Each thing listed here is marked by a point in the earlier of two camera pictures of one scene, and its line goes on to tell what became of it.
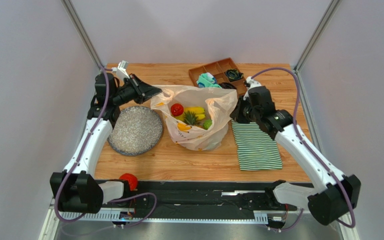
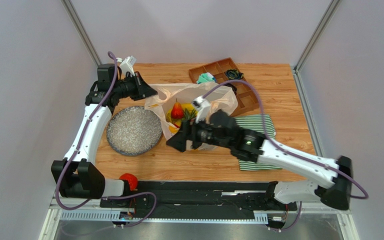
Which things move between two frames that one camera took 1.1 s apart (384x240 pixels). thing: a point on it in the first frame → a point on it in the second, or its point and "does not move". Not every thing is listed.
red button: (132, 180) does not move
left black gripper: (146, 90) does not move
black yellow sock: (234, 74) does not move
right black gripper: (241, 111) → (189, 137)
